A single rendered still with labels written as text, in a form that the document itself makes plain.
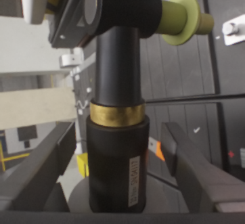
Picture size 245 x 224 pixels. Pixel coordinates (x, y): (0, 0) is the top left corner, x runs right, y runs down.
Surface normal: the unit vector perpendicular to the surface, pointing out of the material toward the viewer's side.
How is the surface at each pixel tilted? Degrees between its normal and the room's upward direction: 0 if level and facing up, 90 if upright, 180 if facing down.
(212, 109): 0
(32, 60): 90
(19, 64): 90
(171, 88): 0
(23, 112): 90
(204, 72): 0
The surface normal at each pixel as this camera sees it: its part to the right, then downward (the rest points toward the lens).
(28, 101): 0.48, -0.05
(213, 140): -0.86, 0.12
